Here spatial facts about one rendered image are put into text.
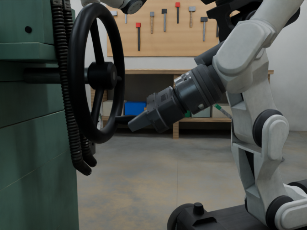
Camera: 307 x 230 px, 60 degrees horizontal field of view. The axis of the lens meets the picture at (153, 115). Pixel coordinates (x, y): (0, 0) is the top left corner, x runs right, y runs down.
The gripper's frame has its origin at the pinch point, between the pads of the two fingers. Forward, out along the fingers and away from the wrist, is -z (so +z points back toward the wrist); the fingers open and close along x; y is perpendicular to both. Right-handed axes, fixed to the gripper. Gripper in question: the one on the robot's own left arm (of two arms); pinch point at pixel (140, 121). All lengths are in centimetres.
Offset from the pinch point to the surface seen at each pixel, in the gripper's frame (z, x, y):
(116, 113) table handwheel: -5.7, 5.9, 2.4
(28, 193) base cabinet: -29.8, -6.3, 0.7
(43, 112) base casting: -21.2, 6.9, 12.0
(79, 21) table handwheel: 3.2, -6.0, 24.0
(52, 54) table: -6.4, -1.1, 22.1
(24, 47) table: -8.3, -4.5, 25.6
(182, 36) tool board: 24, 324, -59
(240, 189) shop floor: 4, 91, -123
